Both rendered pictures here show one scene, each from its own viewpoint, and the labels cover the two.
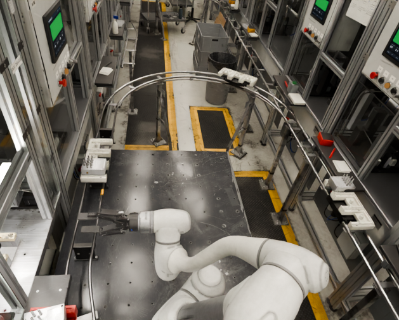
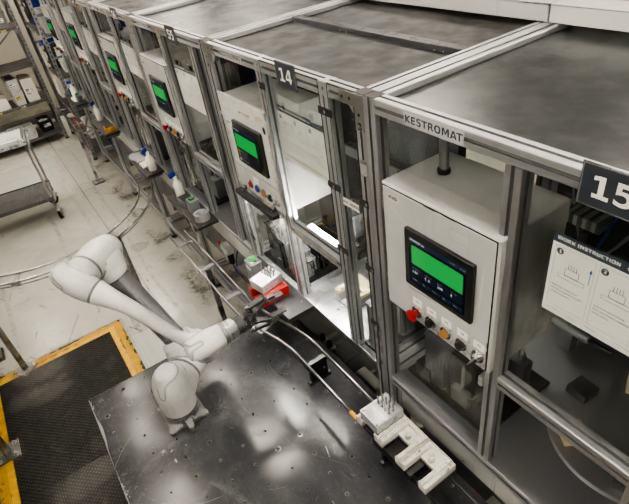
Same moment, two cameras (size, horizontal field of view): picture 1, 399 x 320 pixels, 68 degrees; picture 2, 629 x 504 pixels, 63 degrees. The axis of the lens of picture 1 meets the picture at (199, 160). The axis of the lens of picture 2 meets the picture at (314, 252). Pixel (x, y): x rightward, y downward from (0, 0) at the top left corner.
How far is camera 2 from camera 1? 230 cm
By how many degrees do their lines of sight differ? 101
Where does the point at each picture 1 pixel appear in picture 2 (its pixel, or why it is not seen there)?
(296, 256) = (71, 268)
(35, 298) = (297, 298)
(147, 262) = (257, 410)
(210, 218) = not seen: outside the picture
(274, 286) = (89, 246)
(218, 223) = not seen: outside the picture
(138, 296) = (247, 381)
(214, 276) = (160, 372)
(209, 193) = not seen: outside the picture
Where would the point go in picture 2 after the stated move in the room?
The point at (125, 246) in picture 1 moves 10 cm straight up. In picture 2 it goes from (291, 410) to (288, 396)
